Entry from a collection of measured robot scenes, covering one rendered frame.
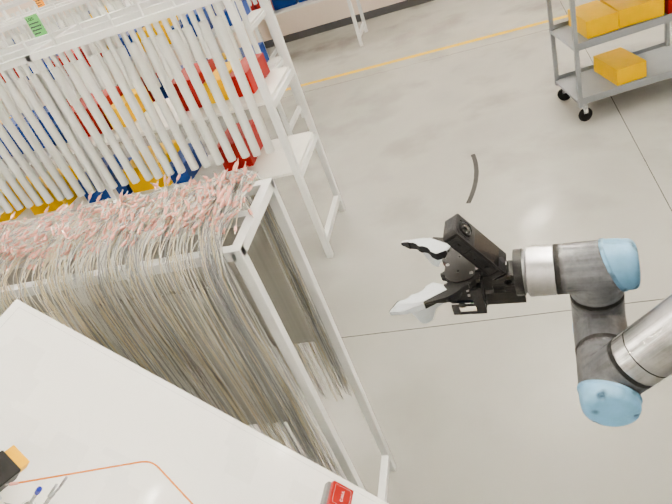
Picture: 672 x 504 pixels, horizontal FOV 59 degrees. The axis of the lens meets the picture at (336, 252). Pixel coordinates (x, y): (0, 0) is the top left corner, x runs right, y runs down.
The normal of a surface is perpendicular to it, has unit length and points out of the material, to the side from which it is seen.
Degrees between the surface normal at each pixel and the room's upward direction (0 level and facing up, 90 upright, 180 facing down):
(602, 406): 91
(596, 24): 90
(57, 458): 51
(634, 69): 90
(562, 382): 0
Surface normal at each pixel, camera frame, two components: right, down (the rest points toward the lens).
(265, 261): -0.15, 0.61
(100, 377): 0.53, -0.58
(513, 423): -0.30, -0.78
